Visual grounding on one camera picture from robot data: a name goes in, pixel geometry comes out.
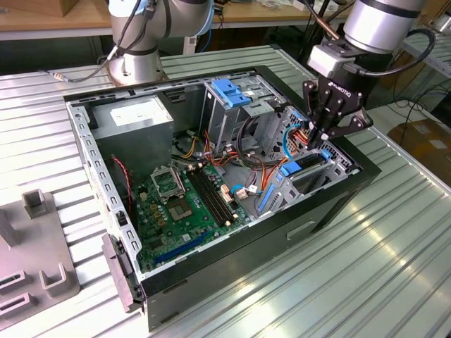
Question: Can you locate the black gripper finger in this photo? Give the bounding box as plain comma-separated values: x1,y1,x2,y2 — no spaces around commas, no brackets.
319,97,374,149
302,80,331,151

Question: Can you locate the orange red power wire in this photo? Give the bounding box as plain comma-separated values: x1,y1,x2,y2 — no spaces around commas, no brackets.
203,126,316,189

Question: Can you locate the thin blue data wire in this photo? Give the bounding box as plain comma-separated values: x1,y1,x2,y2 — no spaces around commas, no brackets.
283,112,311,161

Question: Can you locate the hard disk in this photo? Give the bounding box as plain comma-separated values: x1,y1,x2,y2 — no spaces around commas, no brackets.
258,149,333,215

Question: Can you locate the large cardboard box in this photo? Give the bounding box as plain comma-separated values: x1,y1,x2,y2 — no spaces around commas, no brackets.
386,118,451,179

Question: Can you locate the blue drive bay latch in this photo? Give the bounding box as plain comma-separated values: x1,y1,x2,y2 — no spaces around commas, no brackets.
213,80,252,108

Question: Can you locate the metal slat side table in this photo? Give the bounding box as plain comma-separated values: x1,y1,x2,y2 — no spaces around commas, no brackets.
401,30,451,80

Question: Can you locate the wooden desk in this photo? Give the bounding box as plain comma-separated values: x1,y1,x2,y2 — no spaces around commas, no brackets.
0,0,427,42

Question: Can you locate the black RAM slot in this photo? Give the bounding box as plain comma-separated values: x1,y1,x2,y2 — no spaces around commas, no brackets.
187,170,223,227
200,165,237,220
192,169,228,225
196,168,233,223

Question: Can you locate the black open PC case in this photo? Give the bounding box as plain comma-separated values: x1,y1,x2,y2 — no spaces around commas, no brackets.
62,65,383,334

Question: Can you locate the green motherboard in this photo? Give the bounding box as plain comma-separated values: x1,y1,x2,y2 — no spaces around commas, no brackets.
132,160,253,272

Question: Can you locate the metal socket cover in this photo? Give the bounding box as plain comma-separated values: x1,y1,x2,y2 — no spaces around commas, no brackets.
150,168,186,204

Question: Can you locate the grey power supply unit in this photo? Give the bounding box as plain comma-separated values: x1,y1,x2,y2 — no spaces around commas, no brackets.
89,95,175,180

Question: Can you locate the blue expansion slot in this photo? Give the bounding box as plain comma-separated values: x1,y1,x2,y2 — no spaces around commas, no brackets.
153,230,211,267

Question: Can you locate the expansion card retention latch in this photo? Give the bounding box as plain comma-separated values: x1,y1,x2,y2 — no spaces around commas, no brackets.
101,232,146,313

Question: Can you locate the small cardboard box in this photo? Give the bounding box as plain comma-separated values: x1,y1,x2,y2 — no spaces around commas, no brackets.
58,0,110,18

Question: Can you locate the grey parts rack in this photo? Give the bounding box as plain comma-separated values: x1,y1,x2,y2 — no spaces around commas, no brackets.
0,188,81,316

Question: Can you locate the black camera cable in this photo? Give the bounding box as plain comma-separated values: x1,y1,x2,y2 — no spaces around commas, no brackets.
354,27,437,77

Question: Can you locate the yellow black wire bundle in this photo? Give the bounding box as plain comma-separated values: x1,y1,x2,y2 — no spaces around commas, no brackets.
174,135,204,161

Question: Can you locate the red black twisted fan wire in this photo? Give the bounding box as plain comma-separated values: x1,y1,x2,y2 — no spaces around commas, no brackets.
111,156,134,215

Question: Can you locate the black cable with metal plug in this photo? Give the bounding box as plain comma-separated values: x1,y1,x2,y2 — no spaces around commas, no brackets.
41,0,159,84

